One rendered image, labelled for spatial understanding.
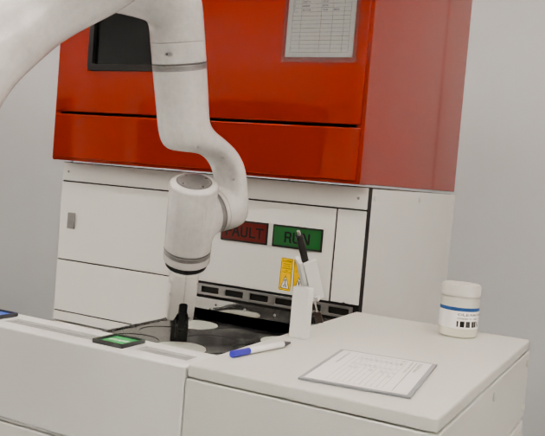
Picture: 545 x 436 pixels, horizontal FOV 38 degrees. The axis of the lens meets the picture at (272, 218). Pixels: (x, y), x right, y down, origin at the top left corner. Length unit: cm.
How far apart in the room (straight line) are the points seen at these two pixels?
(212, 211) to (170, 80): 23
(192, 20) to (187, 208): 31
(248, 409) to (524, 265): 211
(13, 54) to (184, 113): 33
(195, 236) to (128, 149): 55
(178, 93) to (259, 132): 41
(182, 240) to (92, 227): 65
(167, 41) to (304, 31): 44
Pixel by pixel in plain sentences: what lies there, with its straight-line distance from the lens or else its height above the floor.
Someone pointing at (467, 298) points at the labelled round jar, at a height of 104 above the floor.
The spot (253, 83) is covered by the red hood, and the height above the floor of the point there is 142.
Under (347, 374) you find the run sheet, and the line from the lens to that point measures 109.
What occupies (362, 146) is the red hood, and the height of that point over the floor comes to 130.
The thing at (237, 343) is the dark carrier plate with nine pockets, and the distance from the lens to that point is 154.
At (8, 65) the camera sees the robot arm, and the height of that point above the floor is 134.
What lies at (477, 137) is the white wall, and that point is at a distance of 308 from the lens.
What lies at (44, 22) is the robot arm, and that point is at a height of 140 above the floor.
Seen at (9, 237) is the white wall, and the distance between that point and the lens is 430.
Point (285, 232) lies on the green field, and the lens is 168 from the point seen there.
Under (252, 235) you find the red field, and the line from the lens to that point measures 172.
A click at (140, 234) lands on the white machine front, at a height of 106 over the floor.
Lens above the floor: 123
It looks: 3 degrees down
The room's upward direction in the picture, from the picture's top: 5 degrees clockwise
